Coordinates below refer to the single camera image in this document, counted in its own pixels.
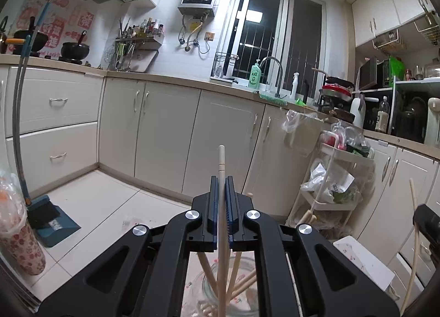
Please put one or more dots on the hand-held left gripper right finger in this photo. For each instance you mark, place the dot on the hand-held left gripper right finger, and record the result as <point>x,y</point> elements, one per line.
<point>231,210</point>

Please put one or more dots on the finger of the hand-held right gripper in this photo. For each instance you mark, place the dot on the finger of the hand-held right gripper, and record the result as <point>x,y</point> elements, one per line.
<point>428,222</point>

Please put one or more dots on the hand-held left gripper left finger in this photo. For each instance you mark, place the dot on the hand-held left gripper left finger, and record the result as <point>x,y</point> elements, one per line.
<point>215,210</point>

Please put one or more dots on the wooden chopstick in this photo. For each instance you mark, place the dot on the wooden chopstick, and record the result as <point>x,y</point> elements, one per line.
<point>244,287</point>
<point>248,277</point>
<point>221,165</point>
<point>206,272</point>
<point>236,269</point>
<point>410,269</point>

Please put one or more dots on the clear glass jar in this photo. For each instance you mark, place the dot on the clear glass jar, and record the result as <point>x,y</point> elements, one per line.
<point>247,305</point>

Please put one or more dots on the pink floral tablecloth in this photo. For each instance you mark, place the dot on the pink floral tablecloth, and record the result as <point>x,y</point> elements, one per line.
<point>192,291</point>

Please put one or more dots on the white trolley cart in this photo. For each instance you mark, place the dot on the white trolley cart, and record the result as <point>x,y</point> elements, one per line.
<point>343,207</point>

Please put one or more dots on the cream sink base cabinet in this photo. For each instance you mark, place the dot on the cream sink base cabinet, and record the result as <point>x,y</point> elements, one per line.
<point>165,131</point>

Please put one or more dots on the white appliance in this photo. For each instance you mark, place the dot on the white appliance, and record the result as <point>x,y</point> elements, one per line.
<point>433,121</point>

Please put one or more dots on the black kettle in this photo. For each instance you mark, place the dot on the black kettle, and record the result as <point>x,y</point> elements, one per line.
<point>412,121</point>

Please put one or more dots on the clear plastic bag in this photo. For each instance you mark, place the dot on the clear plastic bag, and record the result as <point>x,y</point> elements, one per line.
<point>302,128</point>

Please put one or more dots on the clear labelled bottle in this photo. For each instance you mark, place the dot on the clear labelled bottle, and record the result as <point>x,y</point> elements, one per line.
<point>382,117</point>

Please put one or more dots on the green sink mat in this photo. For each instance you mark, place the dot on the green sink mat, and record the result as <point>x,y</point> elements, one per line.
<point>273,96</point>

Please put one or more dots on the white thermos jug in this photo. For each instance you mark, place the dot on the white thermos jug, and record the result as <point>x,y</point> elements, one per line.
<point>357,112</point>

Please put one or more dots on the green dish soap bottle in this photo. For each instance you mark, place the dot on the green dish soap bottle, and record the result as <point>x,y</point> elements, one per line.
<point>254,76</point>

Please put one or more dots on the white spray bottle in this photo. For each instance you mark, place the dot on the white spray bottle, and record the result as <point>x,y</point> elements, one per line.
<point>295,88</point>

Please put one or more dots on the white counter shelf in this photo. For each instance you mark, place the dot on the white counter shelf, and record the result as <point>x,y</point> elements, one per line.
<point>419,84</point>

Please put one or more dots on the black stacked pans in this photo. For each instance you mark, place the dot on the black stacked pans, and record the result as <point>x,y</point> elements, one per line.
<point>338,112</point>

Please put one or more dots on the chrome sink faucet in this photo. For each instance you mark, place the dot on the chrome sink faucet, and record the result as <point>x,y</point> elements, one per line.
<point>275,62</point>

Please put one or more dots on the blue dustpan with brush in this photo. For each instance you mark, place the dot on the blue dustpan with brush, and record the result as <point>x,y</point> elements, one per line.
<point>58,227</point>

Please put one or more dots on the green bag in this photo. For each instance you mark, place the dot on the green bag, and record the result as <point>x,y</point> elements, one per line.
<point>396,68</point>

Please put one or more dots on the red pan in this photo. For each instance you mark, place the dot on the red pan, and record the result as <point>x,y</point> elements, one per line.
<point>337,92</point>

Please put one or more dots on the black microwave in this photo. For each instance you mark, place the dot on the black microwave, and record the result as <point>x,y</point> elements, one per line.
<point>369,73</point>

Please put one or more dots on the white cutting board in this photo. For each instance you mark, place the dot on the white cutting board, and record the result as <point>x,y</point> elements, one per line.
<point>146,61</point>

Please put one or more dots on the cream drawer cabinet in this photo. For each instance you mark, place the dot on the cream drawer cabinet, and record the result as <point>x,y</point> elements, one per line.
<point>55,131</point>

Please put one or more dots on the kitchen window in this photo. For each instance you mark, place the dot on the kitchen window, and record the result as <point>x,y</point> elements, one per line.
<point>268,35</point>

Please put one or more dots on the floral trash bin with bag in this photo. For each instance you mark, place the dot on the floral trash bin with bag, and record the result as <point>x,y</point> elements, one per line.
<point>20,244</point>

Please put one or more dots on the black stone mortar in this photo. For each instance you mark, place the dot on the black stone mortar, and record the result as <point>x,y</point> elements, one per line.
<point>75,50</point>

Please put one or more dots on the blue broom and dustpan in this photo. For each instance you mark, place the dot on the blue broom and dustpan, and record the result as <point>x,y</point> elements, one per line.
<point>17,114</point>

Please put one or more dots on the black pot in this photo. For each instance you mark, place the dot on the black pot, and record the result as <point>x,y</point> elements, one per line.
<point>31,40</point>

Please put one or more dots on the orange wall outlet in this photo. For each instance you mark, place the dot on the orange wall outlet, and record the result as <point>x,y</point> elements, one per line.
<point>210,36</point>

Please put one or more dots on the wall spice rack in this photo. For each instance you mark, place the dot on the wall spice rack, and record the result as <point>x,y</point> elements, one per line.
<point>141,33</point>

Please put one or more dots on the cream wall cabinets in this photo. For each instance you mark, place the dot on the cream wall cabinets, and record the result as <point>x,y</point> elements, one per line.
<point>381,11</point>

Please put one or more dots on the pink wall stickers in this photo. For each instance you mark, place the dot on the pink wall stickers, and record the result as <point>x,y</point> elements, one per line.
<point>56,26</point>

